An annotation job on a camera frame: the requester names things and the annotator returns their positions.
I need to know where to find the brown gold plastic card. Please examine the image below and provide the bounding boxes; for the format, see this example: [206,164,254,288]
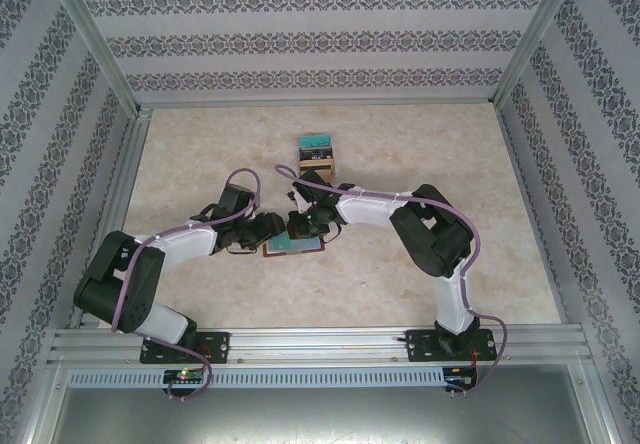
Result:
[298,157,336,182]

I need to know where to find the small circuit board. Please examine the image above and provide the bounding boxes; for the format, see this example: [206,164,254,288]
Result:
[163,368,207,385]
[443,364,479,391]

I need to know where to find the grey sheet metal panel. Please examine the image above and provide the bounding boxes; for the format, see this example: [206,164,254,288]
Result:
[29,386,621,444]

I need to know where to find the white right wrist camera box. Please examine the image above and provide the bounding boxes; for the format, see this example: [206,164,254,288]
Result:
[291,186,314,213]

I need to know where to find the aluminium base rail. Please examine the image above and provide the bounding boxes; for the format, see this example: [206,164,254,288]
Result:
[47,324,587,366]

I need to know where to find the aluminium frame crossbar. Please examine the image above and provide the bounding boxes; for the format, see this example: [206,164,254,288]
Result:
[134,96,499,111]

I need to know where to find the aluminium side rail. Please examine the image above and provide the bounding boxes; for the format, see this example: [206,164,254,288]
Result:
[69,107,154,333]
[498,107,572,326]

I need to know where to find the slotted grey cable duct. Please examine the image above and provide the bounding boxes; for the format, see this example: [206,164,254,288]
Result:
[67,366,447,389]

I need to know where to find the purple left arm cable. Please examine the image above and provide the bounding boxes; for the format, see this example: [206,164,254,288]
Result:
[110,167,264,403]

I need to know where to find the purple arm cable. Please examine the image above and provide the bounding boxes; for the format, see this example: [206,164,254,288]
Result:
[274,163,512,400]
[110,167,264,403]

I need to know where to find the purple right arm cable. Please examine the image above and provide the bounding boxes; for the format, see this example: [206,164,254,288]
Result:
[274,163,512,400]

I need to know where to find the aluminium frame post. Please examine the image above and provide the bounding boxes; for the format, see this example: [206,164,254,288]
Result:
[49,0,141,115]
[491,0,586,110]

